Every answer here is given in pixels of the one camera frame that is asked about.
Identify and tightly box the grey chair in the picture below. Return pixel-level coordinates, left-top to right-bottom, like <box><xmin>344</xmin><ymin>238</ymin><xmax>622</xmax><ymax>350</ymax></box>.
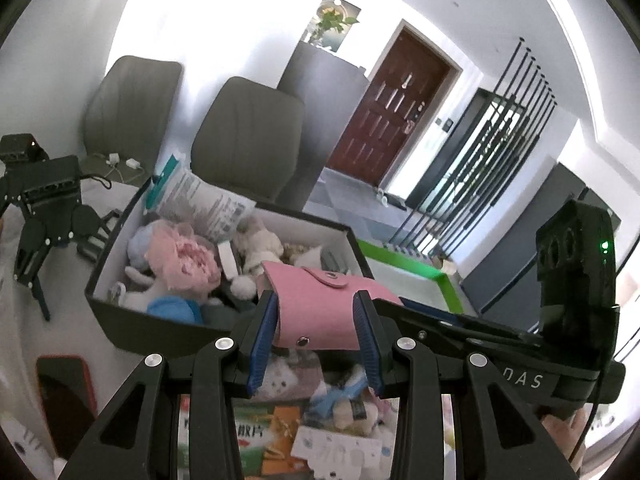
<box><xmin>191</xmin><ymin>76</ymin><xmax>307</xmax><ymax>204</ymax></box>
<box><xmin>81</xmin><ymin>54</ymin><xmax>184</xmax><ymax>167</ymax></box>

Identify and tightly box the black pole screen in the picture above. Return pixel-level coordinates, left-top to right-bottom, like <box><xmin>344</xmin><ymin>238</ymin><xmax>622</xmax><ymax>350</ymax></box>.
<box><xmin>394</xmin><ymin>36</ymin><xmax>559</xmax><ymax>262</ymax></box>

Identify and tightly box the blue plush item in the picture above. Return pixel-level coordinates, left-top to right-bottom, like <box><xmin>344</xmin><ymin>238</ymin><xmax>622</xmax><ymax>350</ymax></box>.
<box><xmin>146</xmin><ymin>295</ymin><xmax>204</xmax><ymax>324</ymax></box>

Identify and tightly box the black storage box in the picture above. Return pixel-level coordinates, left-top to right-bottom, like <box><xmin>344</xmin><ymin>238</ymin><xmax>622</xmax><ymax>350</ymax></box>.
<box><xmin>84</xmin><ymin>174</ymin><xmax>377</xmax><ymax>358</ymax></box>

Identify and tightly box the red phone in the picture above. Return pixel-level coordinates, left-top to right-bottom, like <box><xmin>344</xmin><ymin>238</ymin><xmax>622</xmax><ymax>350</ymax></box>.
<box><xmin>35</xmin><ymin>354</ymin><xmax>99</xmax><ymax>463</ymax></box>

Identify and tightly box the potted plant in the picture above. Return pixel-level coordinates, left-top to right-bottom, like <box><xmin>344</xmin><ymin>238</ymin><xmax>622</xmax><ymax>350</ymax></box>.
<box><xmin>301</xmin><ymin>0</ymin><xmax>362</xmax><ymax>54</ymax></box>

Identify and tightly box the brown door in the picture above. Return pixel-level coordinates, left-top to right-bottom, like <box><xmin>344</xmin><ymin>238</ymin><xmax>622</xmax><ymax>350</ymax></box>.
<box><xmin>326</xmin><ymin>19</ymin><xmax>462</xmax><ymax>187</ymax></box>

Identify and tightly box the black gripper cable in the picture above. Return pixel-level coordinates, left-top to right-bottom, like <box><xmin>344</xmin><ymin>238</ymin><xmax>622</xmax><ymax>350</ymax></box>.
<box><xmin>567</xmin><ymin>360</ymin><xmax>611</xmax><ymax>472</ymax></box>

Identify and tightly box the white printed card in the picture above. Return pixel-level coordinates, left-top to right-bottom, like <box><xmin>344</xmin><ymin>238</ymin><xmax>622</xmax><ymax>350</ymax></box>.
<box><xmin>291</xmin><ymin>424</ymin><xmax>398</xmax><ymax>480</ymax></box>

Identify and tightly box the pink snap wallet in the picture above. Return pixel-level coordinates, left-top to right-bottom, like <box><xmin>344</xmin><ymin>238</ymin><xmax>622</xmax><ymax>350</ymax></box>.
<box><xmin>261</xmin><ymin>261</ymin><xmax>407</xmax><ymax>352</ymax></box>

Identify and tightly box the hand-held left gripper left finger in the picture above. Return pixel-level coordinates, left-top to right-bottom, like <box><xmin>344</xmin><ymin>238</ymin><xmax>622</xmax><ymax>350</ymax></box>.
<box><xmin>62</xmin><ymin>292</ymin><xmax>279</xmax><ymax>480</ymax></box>

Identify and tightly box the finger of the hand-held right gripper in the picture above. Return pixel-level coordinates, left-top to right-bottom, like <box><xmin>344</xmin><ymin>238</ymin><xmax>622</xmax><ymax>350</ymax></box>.
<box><xmin>372</xmin><ymin>300</ymin><xmax>539</xmax><ymax>361</ymax></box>
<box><xmin>400</xmin><ymin>298</ymin><xmax>544</xmax><ymax>345</ymax></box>

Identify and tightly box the grey cloth-covered desktop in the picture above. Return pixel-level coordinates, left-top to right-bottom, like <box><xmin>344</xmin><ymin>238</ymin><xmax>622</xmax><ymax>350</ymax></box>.
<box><xmin>0</xmin><ymin>175</ymin><xmax>621</xmax><ymax>480</ymax></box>

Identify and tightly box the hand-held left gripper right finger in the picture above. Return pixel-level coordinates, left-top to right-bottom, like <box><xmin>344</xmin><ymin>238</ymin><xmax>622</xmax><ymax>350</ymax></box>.
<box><xmin>352</xmin><ymin>291</ymin><xmax>578</xmax><ymax>480</ymax></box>

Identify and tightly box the green cardboard box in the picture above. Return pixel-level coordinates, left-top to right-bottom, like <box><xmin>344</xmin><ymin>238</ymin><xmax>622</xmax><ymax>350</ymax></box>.
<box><xmin>356</xmin><ymin>239</ymin><xmax>460</xmax><ymax>317</ymax></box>

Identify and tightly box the white wet wipes packet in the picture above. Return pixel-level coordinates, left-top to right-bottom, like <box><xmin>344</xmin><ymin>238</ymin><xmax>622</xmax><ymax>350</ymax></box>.
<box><xmin>144</xmin><ymin>154</ymin><xmax>258</xmax><ymax>245</ymax></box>

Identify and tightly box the blue white plush keychain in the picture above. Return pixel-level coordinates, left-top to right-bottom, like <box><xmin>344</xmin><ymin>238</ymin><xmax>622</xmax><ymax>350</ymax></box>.
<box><xmin>307</xmin><ymin>364</ymin><xmax>398</xmax><ymax>433</ymax></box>

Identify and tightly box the dark grey cabinet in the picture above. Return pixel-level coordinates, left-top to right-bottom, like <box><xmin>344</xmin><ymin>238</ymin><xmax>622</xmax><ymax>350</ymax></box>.
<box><xmin>276</xmin><ymin>41</ymin><xmax>372</xmax><ymax>212</ymax></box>

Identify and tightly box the white pink plush toy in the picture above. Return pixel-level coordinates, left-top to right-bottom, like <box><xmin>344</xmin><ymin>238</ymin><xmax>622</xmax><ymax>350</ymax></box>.
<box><xmin>0</xmin><ymin>410</ymin><xmax>68</xmax><ymax>480</ymax></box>

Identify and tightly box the beige plush bear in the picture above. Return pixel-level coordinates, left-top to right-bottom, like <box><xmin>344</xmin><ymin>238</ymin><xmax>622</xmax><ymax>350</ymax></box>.
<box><xmin>234</xmin><ymin>216</ymin><xmax>287</xmax><ymax>277</ymax></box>

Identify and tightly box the green medicine box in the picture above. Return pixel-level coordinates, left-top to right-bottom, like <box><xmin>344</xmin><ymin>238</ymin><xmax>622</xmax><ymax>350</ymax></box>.
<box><xmin>179</xmin><ymin>397</ymin><xmax>313</xmax><ymax>478</ymax></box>

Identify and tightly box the white charger cable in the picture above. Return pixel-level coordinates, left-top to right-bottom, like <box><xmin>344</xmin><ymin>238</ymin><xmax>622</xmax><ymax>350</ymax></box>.
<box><xmin>80</xmin><ymin>151</ymin><xmax>151</xmax><ymax>191</ymax></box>

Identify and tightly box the person's right hand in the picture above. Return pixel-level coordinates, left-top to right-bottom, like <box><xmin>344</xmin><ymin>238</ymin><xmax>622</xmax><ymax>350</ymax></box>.
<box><xmin>542</xmin><ymin>407</ymin><xmax>591</xmax><ymax>466</ymax></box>

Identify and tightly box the pink flower scrunchie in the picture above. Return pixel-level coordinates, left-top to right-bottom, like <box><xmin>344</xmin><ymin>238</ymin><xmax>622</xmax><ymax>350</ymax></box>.
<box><xmin>144</xmin><ymin>223</ymin><xmax>224</xmax><ymax>305</ymax></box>

